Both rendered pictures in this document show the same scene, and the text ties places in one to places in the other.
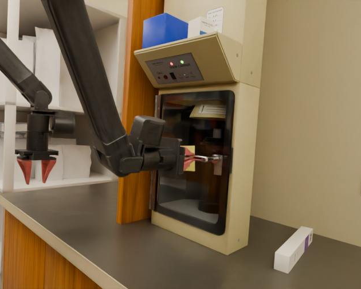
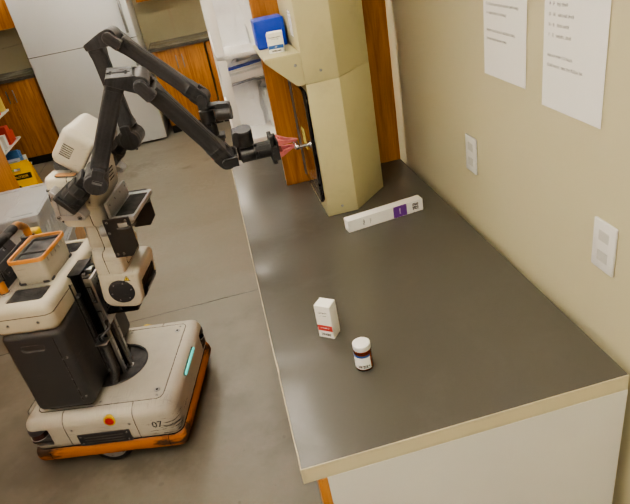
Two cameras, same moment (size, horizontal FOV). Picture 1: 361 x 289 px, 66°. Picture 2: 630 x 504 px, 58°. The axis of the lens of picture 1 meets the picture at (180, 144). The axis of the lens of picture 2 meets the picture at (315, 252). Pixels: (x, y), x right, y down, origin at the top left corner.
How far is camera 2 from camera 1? 155 cm
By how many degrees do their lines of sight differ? 46
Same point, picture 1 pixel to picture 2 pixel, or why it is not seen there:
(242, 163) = (329, 147)
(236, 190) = (326, 168)
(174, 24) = (265, 27)
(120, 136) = (216, 148)
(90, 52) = (179, 115)
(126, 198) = (287, 164)
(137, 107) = (278, 85)
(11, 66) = (177, 83)
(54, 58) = not seen: outside the picture
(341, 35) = not seen: outside the picture
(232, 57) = (289, 69)
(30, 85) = (191, 93)
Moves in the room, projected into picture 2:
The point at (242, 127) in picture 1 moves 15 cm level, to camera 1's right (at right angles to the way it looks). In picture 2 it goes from (320, 119) to (359, 120)
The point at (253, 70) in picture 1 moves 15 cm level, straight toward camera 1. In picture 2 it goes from (323, 67) to (287, 80)
